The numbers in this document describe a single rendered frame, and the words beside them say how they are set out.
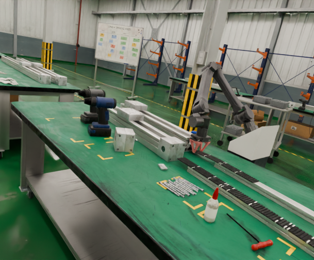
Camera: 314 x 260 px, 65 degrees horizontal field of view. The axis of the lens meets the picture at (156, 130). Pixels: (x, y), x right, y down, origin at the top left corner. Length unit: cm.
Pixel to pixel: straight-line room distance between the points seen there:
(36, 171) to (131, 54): 523
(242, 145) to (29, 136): 149
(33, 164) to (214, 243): 163
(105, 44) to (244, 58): 503
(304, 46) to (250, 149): 769
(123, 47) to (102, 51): 75
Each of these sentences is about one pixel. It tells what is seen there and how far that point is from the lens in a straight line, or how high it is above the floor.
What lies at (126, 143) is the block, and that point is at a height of 83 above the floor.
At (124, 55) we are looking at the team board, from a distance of 705.
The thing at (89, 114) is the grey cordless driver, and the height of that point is 84.
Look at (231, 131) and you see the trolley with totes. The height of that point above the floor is 30.
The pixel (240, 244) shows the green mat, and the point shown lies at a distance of 82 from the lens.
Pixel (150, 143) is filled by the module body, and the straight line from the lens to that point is 133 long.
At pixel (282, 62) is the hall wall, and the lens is 921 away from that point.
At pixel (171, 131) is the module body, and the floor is 85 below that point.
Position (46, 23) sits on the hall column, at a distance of 1132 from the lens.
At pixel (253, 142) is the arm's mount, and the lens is 154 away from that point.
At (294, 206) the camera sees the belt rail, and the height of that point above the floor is 81.
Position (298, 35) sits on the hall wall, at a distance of 922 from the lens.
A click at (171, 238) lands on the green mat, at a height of 78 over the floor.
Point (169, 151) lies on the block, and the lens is 119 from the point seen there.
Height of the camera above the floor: 125
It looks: 16 degrees down
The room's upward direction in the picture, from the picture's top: 10 degrees clockwise
